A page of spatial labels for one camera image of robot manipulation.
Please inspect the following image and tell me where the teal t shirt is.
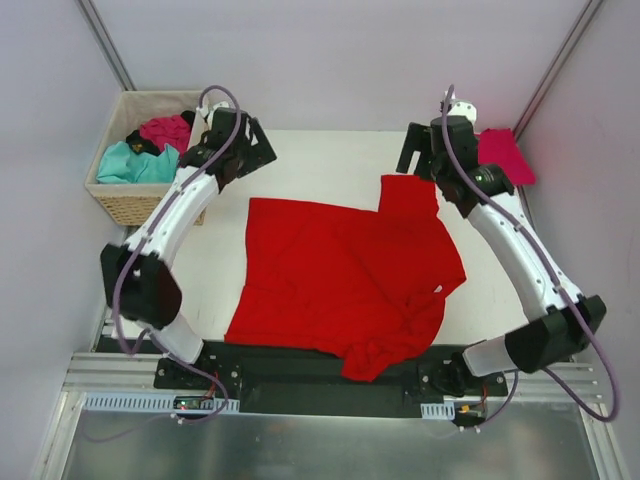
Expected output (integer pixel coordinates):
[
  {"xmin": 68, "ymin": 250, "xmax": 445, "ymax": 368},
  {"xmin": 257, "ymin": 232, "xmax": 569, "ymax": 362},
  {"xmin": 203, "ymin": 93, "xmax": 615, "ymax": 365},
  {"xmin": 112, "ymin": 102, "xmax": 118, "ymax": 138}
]
[{"xmin": 96, "ymin": 141, "xmax": 179, "ymax": 185}]

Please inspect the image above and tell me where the grey cable duct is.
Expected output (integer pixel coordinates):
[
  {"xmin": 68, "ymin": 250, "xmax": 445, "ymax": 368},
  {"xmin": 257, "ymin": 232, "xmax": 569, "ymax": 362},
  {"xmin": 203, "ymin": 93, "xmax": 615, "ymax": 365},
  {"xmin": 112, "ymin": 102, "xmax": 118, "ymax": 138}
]
[
  {"xmin": 420, "ymin": 401, "xmax": 456, "ymax": 421},
  {"xmin": 84, "ymin": 393, "xmax": 240, "ymax": 415}
]

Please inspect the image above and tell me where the left grey cable duct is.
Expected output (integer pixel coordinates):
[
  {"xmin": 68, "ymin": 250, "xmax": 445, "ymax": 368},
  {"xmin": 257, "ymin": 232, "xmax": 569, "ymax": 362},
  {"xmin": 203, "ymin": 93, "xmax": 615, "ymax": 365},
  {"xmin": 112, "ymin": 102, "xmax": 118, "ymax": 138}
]
[{"xmin": 84, "ymin": 393, "xmax": 240, "ymax": 415}]

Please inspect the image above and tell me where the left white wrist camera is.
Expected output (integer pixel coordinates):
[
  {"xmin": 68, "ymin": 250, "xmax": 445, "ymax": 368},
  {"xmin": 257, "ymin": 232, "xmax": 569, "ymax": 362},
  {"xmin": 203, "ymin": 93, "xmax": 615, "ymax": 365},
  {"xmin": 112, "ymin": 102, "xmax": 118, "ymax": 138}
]
[{"xmin": 196, "ymin": 101, "xmax": 230, "ymax": 128}]

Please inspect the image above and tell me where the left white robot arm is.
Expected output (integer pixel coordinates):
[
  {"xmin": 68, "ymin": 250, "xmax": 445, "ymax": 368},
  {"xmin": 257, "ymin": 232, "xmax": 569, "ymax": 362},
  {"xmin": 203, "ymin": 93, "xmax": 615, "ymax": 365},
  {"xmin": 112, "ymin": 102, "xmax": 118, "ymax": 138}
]
[{"xmin": 100, "ymin": 106, "xmax": 277, "ymax": 389}]

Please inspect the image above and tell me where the woven wicker basket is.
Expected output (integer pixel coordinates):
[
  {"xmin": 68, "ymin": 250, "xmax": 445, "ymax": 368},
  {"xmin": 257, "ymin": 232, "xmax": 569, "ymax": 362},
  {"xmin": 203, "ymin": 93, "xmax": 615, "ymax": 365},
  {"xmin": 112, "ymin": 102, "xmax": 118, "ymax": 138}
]
[{"xmin": 85, "ymin": 90, "xmax": 200, "ymax": 227}]

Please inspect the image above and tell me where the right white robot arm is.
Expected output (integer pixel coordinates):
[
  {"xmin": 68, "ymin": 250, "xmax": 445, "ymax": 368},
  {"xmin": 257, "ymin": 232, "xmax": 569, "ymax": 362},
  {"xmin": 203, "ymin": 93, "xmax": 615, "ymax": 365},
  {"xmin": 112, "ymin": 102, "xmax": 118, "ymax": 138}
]
[{"xmin": 396, "ymin": 115, "xmax": 606, "ymax": 395}]

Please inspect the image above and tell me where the black t shirt in basket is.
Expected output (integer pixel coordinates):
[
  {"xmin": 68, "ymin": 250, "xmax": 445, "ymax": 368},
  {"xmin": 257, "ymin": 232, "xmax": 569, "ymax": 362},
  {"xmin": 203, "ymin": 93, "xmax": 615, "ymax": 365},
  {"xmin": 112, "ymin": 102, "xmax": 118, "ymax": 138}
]
[{"xmin": 125, "ymin": 110, "xmax": 195, "ymax": 156}]

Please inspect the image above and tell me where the folded magenta t shirt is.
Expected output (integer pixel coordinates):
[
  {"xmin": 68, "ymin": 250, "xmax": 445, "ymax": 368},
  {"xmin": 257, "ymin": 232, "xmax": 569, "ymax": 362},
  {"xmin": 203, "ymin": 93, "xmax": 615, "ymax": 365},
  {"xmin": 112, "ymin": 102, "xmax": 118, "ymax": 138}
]
[{"xmin": 478, "ymin": 129, "xmax": 536, "ymax": 186}]

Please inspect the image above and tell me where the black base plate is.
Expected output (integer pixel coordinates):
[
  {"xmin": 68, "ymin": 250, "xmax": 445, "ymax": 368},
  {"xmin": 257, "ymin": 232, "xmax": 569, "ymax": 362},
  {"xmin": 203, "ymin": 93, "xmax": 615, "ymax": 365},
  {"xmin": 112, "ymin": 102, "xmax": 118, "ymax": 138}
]
[{"xmin": 152, "ymin": 341, "xmax": 507, "ymax": 419}]

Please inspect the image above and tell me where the red t shirt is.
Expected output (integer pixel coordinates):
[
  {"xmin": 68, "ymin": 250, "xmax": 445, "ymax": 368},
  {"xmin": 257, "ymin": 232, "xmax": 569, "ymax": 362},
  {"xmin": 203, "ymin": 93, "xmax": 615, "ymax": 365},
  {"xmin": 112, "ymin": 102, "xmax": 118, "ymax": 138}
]
[{"xmin": 225, "ymin": 175, "xmax": 466, "ymax": 382}]

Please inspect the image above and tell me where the magenta t shirt in basket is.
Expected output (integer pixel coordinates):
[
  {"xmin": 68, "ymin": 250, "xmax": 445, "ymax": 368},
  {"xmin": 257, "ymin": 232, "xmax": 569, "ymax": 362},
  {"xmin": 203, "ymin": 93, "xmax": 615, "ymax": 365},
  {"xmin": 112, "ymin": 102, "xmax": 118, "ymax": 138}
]
[{"xmin": 139, "ymin": 115, "xmax": 192, "ymax": 156}]

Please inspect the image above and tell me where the right grey cable duct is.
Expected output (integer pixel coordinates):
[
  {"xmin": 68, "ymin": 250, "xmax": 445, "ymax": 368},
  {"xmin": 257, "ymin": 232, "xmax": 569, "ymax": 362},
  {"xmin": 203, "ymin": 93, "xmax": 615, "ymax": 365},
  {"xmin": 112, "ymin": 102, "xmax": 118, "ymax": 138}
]
[{"xmin": 420, "ymin": 401, "xmax": 456, "ymax": 421}]

